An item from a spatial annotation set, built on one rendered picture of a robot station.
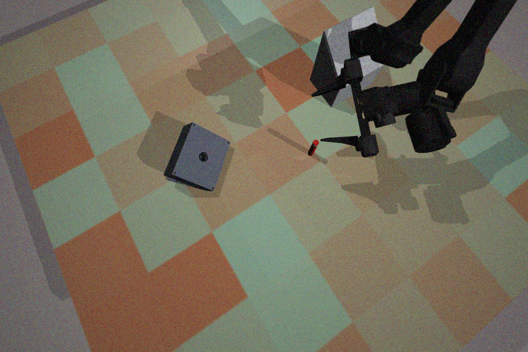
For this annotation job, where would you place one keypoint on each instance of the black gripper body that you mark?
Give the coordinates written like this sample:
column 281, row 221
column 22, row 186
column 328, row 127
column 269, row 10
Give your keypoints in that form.
column 354, row 75

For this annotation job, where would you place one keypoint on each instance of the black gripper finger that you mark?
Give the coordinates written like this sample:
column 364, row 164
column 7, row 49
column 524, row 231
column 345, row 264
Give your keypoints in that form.
column 353, row 140
column 338, row 83

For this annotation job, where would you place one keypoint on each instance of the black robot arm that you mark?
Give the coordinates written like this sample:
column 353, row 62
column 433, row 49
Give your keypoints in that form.
column 453, row 68

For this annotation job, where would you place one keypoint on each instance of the dark red peg with white band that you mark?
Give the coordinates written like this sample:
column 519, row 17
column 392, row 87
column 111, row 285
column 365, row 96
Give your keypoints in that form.
column 313, row 147

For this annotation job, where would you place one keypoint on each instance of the dark grey sloped panel with hole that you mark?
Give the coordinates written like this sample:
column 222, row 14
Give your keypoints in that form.
column 197, row 158

